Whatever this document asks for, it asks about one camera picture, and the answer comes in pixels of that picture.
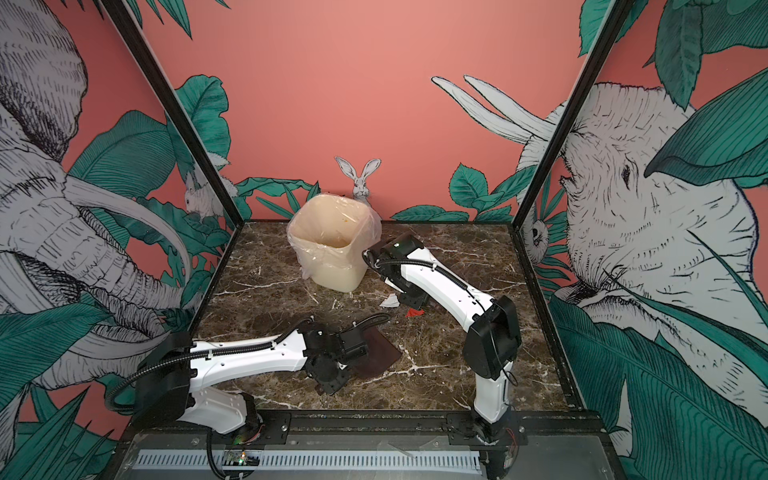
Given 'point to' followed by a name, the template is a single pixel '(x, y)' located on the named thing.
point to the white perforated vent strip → (313, 460)
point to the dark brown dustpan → (382, 354)
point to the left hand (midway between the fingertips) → (335, 378)
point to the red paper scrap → (412, 312)
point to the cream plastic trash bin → (347, 280)
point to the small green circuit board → (241, 457)
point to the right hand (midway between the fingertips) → (426, 294)
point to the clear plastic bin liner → (332, 231)
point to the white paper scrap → (391, 301)
